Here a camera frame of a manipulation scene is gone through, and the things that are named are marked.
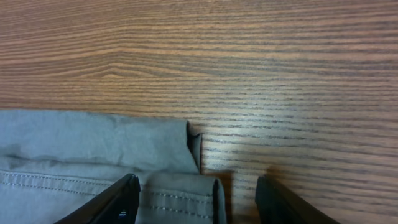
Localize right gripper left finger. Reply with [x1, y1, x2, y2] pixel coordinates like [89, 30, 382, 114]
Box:
[56, 174, 141, 224]

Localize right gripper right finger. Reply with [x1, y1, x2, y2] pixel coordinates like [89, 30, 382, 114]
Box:
[255, 175, 338, 224]

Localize grey shorts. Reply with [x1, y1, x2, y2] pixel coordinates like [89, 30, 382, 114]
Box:
[1, 110, 227, 223]

